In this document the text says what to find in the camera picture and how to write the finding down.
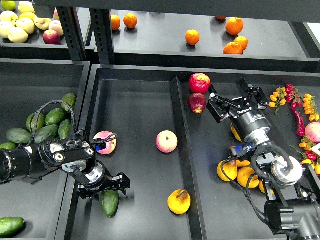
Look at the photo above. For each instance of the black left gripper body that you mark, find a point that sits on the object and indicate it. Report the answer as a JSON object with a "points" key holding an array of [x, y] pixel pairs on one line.
{"points": [[100, 180]]}

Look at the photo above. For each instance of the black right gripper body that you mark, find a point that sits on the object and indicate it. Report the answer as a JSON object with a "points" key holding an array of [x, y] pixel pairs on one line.
{"points": [[249, 121]]}

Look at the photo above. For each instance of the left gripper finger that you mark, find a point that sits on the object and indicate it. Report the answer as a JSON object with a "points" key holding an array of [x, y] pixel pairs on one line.
{"points": [[121, 182], [122, 189]]}

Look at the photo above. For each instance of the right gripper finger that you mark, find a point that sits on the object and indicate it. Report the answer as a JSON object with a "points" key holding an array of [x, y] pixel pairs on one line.
{"points": [[218, 106], [253, 98]]}

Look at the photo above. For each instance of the dark green avocado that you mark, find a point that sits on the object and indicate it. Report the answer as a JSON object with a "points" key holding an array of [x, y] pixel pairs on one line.
{"points": [[110, 202]]}

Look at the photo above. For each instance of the yellow pear with stem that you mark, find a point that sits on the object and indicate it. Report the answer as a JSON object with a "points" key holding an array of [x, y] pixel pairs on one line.
{"points": [[179, 201]]}

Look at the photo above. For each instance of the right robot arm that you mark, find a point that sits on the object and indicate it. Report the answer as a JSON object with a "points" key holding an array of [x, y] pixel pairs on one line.
{"points": [[292, 189]]}

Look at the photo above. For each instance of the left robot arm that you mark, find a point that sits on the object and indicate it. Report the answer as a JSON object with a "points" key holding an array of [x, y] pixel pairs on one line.
{"points": [[76, 156]]}

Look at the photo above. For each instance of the yellow pear top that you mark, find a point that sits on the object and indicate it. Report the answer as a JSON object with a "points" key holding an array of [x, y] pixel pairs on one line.
{"points": [[235, 133]]}

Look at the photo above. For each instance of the yellow pear middle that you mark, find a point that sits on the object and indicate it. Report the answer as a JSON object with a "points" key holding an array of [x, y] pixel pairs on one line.
{"points": [[242, 163]]}

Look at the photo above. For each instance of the yellow pear left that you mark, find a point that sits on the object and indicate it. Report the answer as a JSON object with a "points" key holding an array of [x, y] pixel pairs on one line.
{"points": [[227, 170]]}

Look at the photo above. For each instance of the yellow pear lower centre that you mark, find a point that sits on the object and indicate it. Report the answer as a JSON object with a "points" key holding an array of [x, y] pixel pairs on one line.
{"points": [[243, 176]]}

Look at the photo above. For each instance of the green avocado narrow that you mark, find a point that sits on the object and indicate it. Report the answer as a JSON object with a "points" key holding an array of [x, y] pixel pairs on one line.
{"points": [[64, 128]]}

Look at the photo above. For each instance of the yellow pear right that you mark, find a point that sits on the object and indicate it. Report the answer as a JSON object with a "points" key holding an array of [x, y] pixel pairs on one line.
{"points": [[263, 190]]}

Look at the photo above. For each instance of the dark avocado middle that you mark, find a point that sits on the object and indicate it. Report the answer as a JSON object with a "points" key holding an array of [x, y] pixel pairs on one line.
{"points": [[46, 133]]}

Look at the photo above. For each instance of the green avocado top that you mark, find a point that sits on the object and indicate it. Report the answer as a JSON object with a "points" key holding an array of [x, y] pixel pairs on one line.
{"points": [[70, 99]]}

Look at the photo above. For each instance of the green avocado round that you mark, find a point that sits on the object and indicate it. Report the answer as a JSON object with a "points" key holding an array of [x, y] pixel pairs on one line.
{"points": [[35, 123]]}

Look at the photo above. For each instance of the dark avocado left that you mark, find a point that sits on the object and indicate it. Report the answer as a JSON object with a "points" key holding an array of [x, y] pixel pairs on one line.
{"points": [[18, 136]]}

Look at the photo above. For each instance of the light green avocado edge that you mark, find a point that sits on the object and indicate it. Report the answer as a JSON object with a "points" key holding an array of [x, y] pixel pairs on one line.
{"points": [[8, 146]]}

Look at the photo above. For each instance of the dark red apple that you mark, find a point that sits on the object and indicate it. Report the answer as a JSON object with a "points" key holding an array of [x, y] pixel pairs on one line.
{"points": [[197, 103]]}

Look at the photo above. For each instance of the bright red apple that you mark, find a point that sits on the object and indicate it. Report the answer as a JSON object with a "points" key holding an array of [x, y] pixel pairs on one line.
{"points": [[199, 83]]}

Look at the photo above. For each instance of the orange cherry tomato bunch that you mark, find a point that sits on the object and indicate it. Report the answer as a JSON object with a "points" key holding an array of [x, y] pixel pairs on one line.
{"points": [[278, 99]]}

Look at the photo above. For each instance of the pink apple left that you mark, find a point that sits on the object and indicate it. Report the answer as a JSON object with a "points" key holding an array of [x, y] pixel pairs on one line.
{"points": [[105, 148]]}

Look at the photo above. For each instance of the pink apple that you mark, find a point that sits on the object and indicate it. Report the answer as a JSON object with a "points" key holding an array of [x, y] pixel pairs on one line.
{"points": [[105, 148], [166, 141]]}

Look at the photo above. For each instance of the orange front right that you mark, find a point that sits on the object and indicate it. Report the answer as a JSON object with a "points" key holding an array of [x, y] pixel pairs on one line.
{"points": [[233, 48]]}

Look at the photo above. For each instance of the red cherry tomato bunch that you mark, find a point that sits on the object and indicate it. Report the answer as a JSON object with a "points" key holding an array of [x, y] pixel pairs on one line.
{"points": [[293, 96]]}

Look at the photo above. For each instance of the small orange right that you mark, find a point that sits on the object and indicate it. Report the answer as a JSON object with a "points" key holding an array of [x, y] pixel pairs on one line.
{"points": [[243, 41]]}

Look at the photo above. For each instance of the red chili pepper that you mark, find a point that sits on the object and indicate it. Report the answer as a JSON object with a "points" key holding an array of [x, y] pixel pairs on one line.
{"points": [[300, 125]]}

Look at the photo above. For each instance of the pink apple centre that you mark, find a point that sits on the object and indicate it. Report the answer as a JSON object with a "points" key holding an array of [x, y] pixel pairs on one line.
{"points": [[166, 141]]}

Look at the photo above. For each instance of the large orange right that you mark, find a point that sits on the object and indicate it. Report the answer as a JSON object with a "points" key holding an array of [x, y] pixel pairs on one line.
{"points": [[234, 26]]}

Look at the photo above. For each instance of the pink apple right edge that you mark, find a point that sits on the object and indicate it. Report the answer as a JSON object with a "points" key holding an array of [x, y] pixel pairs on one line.
{"points": [[312, 131]]}

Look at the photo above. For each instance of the orange centre shelf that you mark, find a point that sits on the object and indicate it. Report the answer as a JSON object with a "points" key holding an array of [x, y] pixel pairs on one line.
{"points": [[192, 37]]}

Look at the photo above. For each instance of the mixed cherry tomatoes lower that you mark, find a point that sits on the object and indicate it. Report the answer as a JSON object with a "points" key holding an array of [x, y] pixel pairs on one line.
{"points": [[307, 156]]}

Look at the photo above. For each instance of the black tray divider left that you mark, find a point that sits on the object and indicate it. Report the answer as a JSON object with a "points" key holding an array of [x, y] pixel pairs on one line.
{"points": [[189, 176]]}

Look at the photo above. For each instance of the orange near post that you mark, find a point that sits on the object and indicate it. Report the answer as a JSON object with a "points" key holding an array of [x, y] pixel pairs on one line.
{"points": [[115, 22]]}

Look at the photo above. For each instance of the black shelf post right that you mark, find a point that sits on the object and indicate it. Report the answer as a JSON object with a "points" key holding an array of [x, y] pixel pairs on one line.
{"points": [[103, 34]]}

